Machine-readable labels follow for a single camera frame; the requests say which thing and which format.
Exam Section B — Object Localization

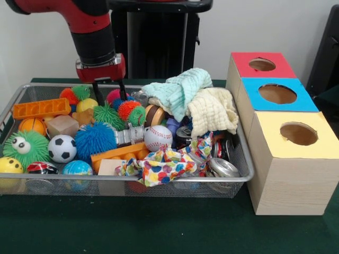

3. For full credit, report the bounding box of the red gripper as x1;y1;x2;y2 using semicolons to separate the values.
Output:
76;53;128;106

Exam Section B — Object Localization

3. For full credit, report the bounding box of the multicolour spiky caterpillar toy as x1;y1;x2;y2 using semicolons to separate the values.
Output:
105;89;147;126

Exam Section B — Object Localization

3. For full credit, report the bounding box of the silver toy robot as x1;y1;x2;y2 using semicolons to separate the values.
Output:
113;123;147;148

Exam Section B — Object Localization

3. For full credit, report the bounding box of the light blue waffle cloth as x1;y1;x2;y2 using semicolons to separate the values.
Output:
141;68;214;122

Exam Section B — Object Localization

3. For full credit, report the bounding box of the orange plastic tray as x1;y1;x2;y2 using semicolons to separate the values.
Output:
12;97;72;120

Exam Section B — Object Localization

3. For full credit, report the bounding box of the cream waffle cloth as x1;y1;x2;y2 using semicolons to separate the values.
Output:
148;87;239;139

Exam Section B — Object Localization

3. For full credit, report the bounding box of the clear mesh bin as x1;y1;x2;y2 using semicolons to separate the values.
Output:
0;83;255;199

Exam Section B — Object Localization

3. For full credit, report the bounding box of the wooden box with three holes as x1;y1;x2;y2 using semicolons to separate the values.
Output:
226;51;339;215

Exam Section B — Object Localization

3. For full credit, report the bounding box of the large blue spiky ball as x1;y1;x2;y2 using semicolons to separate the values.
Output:
75;123;118;161

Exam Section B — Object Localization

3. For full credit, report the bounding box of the white baseball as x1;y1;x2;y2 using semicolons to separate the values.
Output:
144;125;173;152

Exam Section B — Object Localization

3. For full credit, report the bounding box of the black and white soccer ball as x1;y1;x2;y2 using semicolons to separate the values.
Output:
48;134;77;163

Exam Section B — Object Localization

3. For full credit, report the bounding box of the colourful spotted cloth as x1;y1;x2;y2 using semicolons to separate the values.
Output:
115;132;214;187

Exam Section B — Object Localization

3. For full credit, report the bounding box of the green googly-eyed puffer ball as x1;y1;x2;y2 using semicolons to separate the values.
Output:
3;130;51;170

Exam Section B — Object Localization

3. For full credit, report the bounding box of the dark green table cloth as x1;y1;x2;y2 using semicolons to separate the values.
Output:
0;77;339;254

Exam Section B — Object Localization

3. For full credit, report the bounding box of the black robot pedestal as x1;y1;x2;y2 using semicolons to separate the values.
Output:
107;0;214;79

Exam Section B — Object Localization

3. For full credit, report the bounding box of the black furniture frame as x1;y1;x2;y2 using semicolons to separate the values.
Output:
306;4;339;98

